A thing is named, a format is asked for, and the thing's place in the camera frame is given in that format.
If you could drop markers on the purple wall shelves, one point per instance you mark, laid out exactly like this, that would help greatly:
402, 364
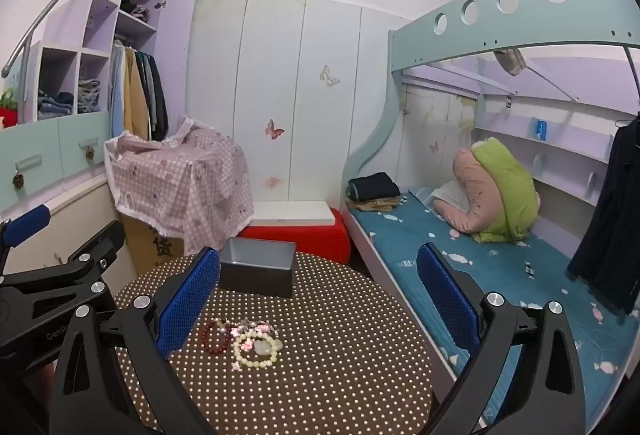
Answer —
565, 135

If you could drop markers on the cardboard box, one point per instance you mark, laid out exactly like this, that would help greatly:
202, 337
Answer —
150, 240

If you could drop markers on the tan folded clothes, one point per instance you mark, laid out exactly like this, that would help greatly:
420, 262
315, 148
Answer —
375, 206

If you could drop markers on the cream low cabinet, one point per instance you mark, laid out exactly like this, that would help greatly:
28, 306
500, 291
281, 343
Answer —
65, 225

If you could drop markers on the green blanket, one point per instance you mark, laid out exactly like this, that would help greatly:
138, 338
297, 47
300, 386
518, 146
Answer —
505, 185

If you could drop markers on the red ottoman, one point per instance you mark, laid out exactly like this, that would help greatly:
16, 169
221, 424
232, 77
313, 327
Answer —
300, 239

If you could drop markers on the light blue hanging garment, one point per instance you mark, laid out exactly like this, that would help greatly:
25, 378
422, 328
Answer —
116, 90

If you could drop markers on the teal drawer cabinet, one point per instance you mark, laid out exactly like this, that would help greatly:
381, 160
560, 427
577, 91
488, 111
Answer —
50, 140

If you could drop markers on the tan hanging garment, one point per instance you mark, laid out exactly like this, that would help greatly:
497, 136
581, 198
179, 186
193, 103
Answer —
135, 100

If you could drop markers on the beige butterfly sticker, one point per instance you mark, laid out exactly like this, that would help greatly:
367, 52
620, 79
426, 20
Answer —
329, 76

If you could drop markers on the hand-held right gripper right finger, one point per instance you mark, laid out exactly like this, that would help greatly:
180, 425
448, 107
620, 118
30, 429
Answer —
447, 300

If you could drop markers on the grey hanging bag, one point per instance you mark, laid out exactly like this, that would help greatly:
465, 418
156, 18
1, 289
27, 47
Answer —
510, 61

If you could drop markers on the dark hanging clothes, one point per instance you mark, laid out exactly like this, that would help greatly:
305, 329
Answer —
156, 100

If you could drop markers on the teal bunk bed frame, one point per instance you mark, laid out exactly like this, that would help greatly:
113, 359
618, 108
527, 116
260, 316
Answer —
480, 35

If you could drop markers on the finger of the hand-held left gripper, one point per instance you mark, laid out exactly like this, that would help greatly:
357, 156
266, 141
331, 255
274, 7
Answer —
30, 220
95, 247

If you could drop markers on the small blue box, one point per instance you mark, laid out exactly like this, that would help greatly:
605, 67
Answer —
540, 129

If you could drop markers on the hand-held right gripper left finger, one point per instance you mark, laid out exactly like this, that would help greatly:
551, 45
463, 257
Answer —
190, 300

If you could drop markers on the folded striped clothes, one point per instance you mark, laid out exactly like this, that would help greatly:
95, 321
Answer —
89, 97

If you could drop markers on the pink checked cloth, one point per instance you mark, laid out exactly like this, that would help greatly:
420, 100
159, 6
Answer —
200, 175

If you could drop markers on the folded jeans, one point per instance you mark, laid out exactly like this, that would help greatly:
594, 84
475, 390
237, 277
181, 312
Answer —
55, 104

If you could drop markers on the purple stair shelf unit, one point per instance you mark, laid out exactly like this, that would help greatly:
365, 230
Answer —
65, 25

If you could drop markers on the white wardrobe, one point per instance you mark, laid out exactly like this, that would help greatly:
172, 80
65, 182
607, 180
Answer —
280, 65

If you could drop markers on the pink pillow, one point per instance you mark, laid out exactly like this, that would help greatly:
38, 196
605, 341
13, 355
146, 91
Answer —
467, 185

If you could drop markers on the faint pink butterfly sticker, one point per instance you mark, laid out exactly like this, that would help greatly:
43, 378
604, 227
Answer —
272, 182

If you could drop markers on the white pillow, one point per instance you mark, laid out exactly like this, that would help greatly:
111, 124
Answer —
450, 195

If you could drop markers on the dark folded clothes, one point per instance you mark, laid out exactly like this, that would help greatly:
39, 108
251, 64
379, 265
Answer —
375, 185

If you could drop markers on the brown polka dot tablecloth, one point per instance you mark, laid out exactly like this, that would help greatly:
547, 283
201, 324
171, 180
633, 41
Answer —
325, 340

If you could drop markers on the green plant in red pot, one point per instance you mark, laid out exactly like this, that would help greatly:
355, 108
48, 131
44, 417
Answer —
7, 117

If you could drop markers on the white board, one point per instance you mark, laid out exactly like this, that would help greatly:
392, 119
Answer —
295, 212

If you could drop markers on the silver metal tin box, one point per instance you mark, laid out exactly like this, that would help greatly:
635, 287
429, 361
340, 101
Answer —
257, 272

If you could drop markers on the dark hanging garment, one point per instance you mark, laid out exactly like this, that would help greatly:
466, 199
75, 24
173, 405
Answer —
610, 215

